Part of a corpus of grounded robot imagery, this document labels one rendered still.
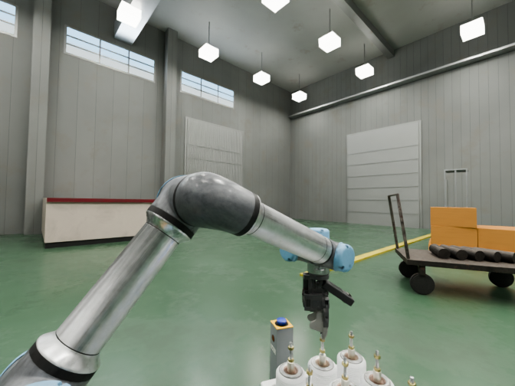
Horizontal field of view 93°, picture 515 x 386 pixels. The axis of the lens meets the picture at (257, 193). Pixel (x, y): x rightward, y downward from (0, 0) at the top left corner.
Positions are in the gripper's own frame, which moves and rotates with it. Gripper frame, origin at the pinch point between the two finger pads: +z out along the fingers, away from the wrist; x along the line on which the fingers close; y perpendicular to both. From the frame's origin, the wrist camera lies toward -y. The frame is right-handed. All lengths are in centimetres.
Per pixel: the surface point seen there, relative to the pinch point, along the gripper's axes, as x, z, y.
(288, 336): -10.3, 7.4, 11.6
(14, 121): -409, -218, 608
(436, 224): -330, -11, -238
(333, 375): 3.6, 11.5, -2.3
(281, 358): -9.1, 15.0, 14.2
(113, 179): -555, -101, 473
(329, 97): -965, -493, -201
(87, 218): -316, -11, 348
